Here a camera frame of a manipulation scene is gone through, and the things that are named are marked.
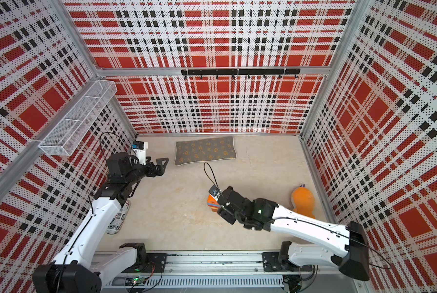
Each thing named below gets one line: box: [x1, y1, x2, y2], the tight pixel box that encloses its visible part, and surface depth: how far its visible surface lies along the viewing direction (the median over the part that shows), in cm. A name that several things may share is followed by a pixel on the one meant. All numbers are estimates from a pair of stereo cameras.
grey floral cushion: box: [174, 136, 237, 166], surface depth 109 cm
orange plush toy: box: [292, 184, 316, 220], surface depth 87 cm
